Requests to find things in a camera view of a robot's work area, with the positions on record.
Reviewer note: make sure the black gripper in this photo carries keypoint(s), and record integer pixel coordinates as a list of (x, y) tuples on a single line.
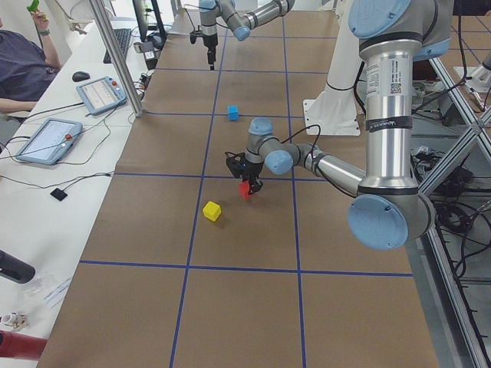
[(252, 169), (209, 41)]

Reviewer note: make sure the red block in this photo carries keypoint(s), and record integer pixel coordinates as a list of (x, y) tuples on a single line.
[(245, 190)]

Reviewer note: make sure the blue block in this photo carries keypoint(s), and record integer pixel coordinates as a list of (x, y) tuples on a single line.
[(233, 112)]

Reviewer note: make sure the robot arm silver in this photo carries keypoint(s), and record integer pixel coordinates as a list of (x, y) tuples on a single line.
[(387, 209), (241, 25)]

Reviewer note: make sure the yellow block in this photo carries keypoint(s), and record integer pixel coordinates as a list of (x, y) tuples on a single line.
[(212, 211)]

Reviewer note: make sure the black monitor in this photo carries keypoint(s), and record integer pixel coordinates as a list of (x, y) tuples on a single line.
[(144, 12)]

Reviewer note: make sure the black keyboard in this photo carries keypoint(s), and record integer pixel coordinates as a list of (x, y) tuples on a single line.
[(123, 37)]

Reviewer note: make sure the far teach pendant tablet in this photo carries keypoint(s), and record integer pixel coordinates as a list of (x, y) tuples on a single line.
[(101, 95)]

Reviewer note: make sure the teach pendant tablet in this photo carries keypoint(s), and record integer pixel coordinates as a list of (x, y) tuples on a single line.
[(50, 142), (101, 95)]

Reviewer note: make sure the black computer mouse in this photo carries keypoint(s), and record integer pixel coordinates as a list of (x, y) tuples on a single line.
[(80, 76)]

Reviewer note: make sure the seated person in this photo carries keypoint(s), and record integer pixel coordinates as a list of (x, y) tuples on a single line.
[(27, 70)]

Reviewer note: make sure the near teach pendant tablet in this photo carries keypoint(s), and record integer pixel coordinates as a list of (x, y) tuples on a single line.
[(50, 142)]

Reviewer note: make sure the small black square pad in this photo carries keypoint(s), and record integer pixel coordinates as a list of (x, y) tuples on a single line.
[(59, 194)]

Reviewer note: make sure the black cylinder bottle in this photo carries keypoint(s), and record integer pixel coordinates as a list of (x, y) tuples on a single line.
[(15, 269)]

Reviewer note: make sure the red cylinder bottle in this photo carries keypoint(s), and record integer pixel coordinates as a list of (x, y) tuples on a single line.
[(20, 346)]

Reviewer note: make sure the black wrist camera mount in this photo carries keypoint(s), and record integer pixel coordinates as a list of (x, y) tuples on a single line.
[(195, 35)]

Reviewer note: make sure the white pedestal column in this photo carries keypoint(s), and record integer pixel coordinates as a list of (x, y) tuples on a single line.
[(335, 108)]

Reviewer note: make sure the aluminium frame post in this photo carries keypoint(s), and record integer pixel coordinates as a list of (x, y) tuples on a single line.
[(105, 28)]

